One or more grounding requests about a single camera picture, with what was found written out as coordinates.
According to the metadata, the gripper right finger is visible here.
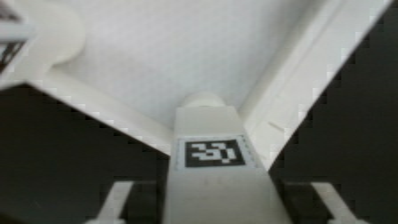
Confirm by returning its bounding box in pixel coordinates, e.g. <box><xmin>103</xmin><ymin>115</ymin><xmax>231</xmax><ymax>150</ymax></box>
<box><xmin>311</xmin><ymin>182</ymin><xmax>371</xmax><ymax>224</ymax></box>

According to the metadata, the white desk top tray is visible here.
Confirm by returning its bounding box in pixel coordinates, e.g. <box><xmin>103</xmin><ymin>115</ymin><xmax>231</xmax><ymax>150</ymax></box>
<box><xmin>0</xmin><ymin>0</ymin><xmax>394</xmax><ymax>162</ymax></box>

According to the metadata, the white desk leg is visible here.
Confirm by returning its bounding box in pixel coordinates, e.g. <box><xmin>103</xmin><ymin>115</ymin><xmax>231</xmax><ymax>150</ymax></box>
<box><xmin>0</xmin><ymin>0</ymin><xmax>85</xmax><ymax>89</ymax></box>
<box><xmin>162</xmin><ymin>92</ymin><xmax>293</xmax><ymax>224</ymax></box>

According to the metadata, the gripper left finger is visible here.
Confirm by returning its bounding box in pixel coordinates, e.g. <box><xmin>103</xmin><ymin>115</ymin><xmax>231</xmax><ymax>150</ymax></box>
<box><xmin>85</xmin><ymin>181</ymin><xmax>133</xmax><ymax>224</ymax></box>

